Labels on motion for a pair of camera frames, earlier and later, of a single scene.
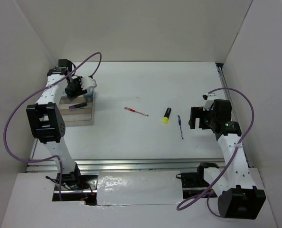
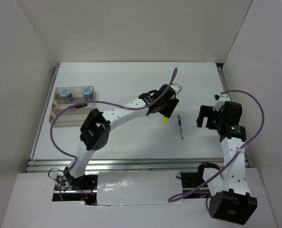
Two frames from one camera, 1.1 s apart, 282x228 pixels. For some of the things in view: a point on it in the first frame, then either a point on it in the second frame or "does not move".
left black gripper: x=79 y=92 to x=167 y=111
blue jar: x=89 y=94 does not move
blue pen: x=180 y=123 does not move
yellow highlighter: x=166 y=115 does not move
